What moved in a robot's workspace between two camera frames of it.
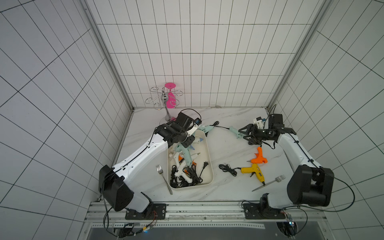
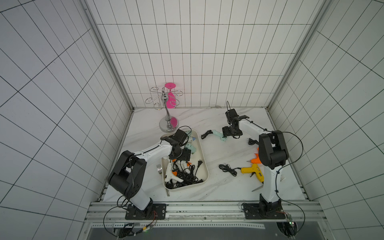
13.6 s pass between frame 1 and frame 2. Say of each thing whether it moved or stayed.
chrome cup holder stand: stayed
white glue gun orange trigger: moved
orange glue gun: stayed
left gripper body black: moved
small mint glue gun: moved
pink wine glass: stayed
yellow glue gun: stayed
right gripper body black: moved
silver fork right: stayed
